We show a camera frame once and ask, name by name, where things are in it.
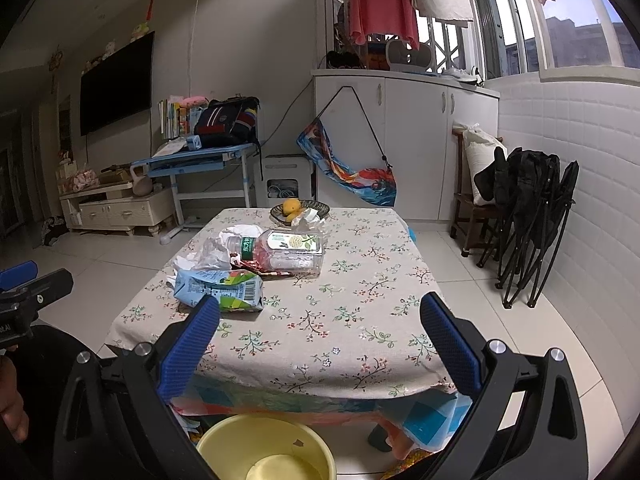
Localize blue green milk carton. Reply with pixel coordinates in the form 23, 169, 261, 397
174, 270, 262, 313

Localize red snack wrapper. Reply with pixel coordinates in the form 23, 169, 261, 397
230, 252, 293, 278

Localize clear plastic water bottle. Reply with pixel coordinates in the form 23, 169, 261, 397
226, 229, 324, 275

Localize white tissue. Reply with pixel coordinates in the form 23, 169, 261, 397
291, 208, 326, 234

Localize yellow plastic trash basin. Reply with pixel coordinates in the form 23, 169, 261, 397
196, 414, 337, 480

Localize person's left hand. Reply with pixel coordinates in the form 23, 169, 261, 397
0, 356, 29, 442

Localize blue checkered under cloth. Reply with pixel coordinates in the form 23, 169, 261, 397
171, 375, 472, 460

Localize white tv cabinet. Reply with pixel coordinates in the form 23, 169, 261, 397
60, 182, 175, 235

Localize wooden chair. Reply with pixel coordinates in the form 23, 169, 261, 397
449, 122, 498, 258

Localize floral white tablecloth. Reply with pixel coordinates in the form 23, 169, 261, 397
104, 207, 459, 401

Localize pink kettlebell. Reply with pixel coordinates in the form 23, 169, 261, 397
129, 165, 153, 197

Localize dark fruit plate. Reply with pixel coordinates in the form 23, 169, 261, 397
270, 198, 330, 226

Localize black folding chairs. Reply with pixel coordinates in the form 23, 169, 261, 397
473, 148, 580, 309

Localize colourful hanging tote bag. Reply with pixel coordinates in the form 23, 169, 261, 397
296, 84, 397, 207

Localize yellow mango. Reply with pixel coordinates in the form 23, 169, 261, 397
282, 198, 302, 217

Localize blue children's study desk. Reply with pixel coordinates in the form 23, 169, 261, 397
130, 143, 257, 245

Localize white pillow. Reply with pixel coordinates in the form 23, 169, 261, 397
454, 122, 509, 206

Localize row of books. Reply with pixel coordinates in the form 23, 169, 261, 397
157, 96, 208, 140

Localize white storage cabinet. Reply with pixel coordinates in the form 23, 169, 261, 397
312, 70, 500, 223

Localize dark striped backpack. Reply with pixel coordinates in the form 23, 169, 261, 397
193, 96, 260, 148

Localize red hanging garment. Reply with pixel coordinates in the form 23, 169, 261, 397
348, 0, 420, 50

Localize black wall television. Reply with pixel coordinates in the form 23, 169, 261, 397
79, 32, 155, 136

